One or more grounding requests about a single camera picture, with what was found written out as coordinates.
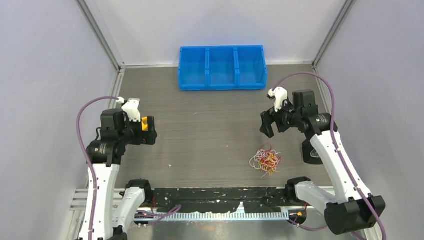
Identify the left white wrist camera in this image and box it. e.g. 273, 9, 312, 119
115, 97, 142, 123

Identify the blue three-compartment plastic bin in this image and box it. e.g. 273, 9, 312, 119
177, 45, 268, 91

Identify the orange yellow thin cable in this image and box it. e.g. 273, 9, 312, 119
256, 150, 282, 179

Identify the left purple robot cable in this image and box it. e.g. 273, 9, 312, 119
76, 96, 121, 240

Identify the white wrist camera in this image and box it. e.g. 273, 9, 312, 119
267, 86, 288, 112
115, 97, 142, 123

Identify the black triangular stand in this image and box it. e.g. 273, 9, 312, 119
301, 139, 323, 165

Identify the yellow triangular plastic stand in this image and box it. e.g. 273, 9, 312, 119
141, 116, 149, 132

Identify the aluminium front rail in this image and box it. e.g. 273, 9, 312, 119
69, 187, 372, 222

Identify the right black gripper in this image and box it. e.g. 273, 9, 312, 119
260, 97, 302, 139

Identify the white thin cable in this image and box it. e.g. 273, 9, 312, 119
249, 149, 282, 171

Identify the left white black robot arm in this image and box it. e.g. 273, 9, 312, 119
78, 108, 158, 240

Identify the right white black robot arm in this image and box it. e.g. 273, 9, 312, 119
260, 87, 386, 235

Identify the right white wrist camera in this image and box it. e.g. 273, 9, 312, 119
267, 86, 288, 112

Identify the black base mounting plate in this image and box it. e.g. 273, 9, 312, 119
152, 187, 305, 214

